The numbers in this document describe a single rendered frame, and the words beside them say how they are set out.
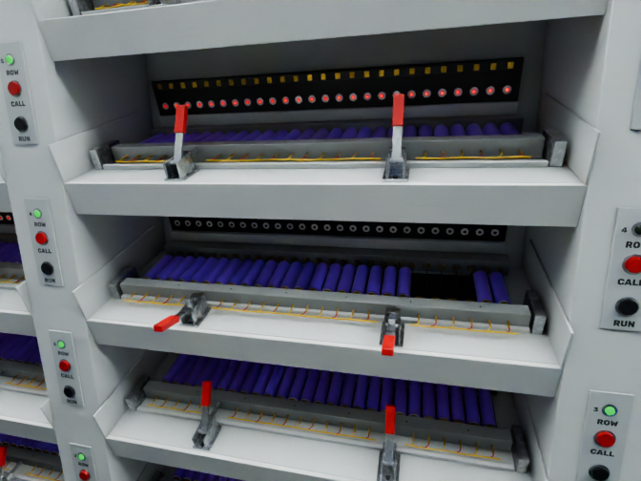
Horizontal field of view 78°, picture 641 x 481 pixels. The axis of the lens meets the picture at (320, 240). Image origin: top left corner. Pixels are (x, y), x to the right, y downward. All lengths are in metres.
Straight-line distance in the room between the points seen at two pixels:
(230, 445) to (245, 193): 0.37
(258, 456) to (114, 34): 0.57
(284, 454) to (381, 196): 0.39
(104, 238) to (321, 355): 0.37
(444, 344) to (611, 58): 0.32
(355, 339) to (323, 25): 0.35
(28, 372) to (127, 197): 0.45
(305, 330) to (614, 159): 0.37
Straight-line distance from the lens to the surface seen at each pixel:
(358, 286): 0.55
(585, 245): 0.46
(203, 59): 0.73
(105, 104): 0.69
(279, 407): 0.65
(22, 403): 0.89
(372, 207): 0.44
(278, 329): 0.52
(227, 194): 0.48
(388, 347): 0.42
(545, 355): 0.52
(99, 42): 0.59
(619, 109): 0.46
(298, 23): 0.47
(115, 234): 0.69
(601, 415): 0.54
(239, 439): 0.66
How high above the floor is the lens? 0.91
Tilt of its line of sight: 13 degrees down
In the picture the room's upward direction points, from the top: 1 degrees counter-clockwise
